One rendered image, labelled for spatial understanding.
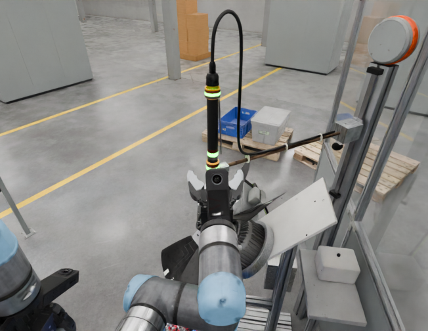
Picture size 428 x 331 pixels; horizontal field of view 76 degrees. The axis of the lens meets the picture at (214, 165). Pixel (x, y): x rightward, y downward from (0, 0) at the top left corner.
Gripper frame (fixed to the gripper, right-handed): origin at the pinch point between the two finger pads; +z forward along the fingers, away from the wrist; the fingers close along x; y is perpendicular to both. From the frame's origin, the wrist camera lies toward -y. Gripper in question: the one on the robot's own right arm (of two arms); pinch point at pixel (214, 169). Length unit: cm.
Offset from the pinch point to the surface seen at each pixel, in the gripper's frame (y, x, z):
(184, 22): 71, -61, 841
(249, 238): 49, 15, 19
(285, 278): 79, 35, 20
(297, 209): 42, 36, 28
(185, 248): 61, -12, 24
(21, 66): 105, -367, 511
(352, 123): 9, 57, 43
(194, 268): 48.4, -7.3, 4.7
